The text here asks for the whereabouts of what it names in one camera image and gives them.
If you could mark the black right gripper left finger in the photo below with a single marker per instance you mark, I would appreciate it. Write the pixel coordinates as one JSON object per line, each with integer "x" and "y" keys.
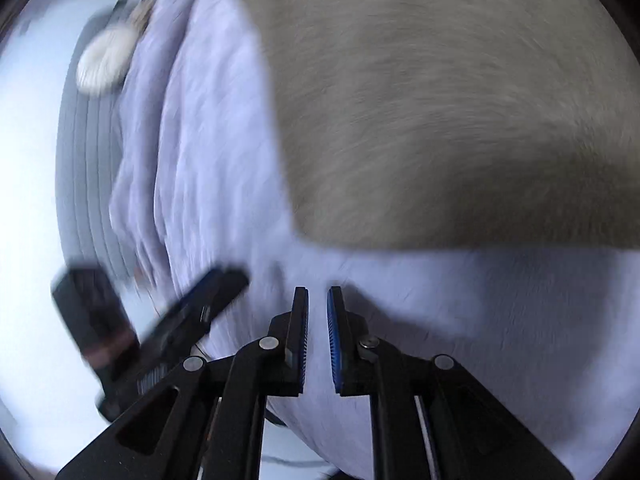
{"x": 204, "y": 420}

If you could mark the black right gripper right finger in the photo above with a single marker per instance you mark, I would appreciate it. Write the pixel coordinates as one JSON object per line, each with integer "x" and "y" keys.
{"x": 430, "y": 419}

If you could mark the olive brown knit sweater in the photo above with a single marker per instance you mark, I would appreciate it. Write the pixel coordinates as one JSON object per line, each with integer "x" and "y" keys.
{"x": 410, "y": 124}

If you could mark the lavender embossed bed blanket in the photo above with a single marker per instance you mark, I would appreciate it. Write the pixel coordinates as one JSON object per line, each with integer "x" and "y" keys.
{"x": 551, "y": 330}

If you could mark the grey quilted headboard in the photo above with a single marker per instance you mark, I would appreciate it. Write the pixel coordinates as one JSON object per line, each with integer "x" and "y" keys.
{"x": 88, "y": 155}

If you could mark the round white pleated cushion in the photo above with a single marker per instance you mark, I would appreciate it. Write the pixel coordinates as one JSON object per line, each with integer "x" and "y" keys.
{"x": 105, "y": 61}

